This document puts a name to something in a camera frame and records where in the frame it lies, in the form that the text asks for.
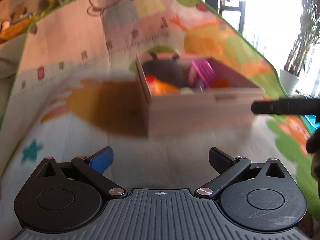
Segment pink cardboard box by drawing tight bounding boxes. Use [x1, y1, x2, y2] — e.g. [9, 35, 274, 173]
[136, 53, 264, 137]

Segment pink toy strainer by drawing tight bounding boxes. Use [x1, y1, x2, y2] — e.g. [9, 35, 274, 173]
[188, 59, 215, 88]

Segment orange toy pumpkin bowl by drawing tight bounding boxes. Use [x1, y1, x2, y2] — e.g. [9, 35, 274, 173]
[148, 80, 180, 96]

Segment black plush toy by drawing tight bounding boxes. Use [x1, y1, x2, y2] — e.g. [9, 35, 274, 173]
[142, 52, 186, 88]

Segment orange toy pumpkin half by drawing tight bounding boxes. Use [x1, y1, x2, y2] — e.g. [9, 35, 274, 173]
[209, 78, 230, 88]

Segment white plant pot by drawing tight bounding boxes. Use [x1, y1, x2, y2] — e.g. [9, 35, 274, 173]
[280, 69, 299, 96]

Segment colourful children play mat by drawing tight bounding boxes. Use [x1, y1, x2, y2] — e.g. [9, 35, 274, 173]
[1, 0, 319, 229]

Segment black chair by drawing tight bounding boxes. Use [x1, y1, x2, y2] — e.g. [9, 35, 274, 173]
[218, 0, 246, 34]

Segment green bamboo plant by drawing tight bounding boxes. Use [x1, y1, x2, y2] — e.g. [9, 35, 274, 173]
[284, 0, 319, 76]

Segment yellow toy on floor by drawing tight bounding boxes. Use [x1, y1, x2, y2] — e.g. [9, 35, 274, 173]
[0, 18, 32, 43]

